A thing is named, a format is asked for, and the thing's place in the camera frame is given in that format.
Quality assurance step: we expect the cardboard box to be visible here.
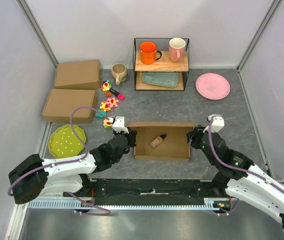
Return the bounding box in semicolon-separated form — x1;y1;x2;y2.
42;89;97;123
128;121;195;162
54;59;101;90

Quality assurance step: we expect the brown small bottle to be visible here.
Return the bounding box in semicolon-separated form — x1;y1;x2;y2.
150;134;167;149

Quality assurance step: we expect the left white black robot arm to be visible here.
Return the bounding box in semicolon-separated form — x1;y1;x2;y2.
8;127;137;205

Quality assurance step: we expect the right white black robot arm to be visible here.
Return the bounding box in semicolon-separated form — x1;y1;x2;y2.
187;125;284;230

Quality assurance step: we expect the rainbow flower plush lower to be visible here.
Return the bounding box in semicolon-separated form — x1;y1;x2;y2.
103;117;115;130

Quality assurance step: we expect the rainbow flower plush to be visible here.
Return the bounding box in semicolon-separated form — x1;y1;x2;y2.
103;117;115;130
101;80;112;92

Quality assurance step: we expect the teal block toy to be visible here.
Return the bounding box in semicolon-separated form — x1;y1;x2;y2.
96;110;107;119

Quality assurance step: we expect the green dotted plate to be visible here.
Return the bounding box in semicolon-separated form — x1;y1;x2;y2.
48;124;84;159

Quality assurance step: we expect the yellow flower plush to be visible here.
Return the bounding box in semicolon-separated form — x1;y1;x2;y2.
99;101;112;112

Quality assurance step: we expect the pink round plate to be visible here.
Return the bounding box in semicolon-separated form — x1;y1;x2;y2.
195;73;230;101

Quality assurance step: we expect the pink flower plush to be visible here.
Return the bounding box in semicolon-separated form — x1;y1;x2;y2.
107;97;119;109

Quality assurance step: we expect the pink black highlighter pen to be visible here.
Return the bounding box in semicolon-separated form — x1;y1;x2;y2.
110;88;125;100

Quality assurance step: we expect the small orange flower charm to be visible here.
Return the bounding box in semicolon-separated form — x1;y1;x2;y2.
105;91;112;97

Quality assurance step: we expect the teal rectangular ceramic plate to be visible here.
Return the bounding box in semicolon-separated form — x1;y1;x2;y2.
142;72;179;88

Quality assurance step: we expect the rainbow flower plush top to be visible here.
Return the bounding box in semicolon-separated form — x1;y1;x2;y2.
101;80;112;92

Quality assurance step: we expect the beige ceramic mug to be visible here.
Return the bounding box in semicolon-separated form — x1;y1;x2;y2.
111;63;128;86

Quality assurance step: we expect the pink ceramic mug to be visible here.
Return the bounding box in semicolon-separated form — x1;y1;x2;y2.
169;37;186;62

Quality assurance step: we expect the orange enamel mug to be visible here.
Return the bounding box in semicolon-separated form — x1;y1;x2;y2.
139;41;162;65

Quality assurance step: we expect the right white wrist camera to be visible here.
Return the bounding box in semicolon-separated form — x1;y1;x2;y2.
205;114;224;133

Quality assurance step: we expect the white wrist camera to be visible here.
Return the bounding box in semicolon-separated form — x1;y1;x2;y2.
112;116;129;134
205;114;224;133

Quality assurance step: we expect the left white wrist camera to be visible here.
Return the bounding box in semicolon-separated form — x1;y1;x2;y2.
112;116;129;134

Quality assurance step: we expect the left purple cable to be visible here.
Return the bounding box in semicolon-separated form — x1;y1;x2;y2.
8;106;112;216

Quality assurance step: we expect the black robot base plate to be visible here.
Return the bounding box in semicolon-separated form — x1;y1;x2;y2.
74;178;230;206

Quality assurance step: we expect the grey slotted cable duct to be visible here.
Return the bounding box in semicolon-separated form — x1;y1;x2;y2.
28;198;219;211

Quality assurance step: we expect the black wire wooden shelf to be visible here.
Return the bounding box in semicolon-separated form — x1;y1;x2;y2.
133;37;190;91

